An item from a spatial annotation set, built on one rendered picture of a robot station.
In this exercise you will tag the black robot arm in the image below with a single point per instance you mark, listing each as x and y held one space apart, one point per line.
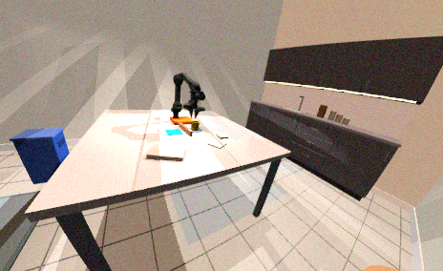
196 93

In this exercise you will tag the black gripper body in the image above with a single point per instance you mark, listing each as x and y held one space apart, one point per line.
196 106

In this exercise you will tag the tan wooden bar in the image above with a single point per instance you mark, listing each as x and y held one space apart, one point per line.
185 129

